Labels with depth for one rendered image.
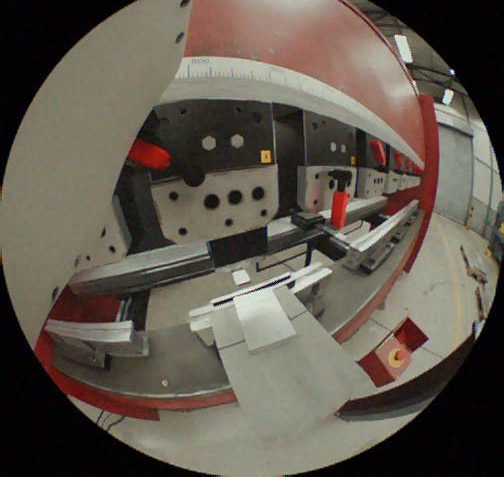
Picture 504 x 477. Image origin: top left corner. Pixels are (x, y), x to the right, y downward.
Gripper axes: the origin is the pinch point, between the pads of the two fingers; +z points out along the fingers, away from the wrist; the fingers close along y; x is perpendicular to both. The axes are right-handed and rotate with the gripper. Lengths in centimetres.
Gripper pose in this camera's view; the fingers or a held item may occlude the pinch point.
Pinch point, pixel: (134, 148)
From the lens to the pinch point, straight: 13.8
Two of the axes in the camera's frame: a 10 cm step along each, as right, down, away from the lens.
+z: -3.9, -3.5, 8.5
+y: -4.8, 8.7, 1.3
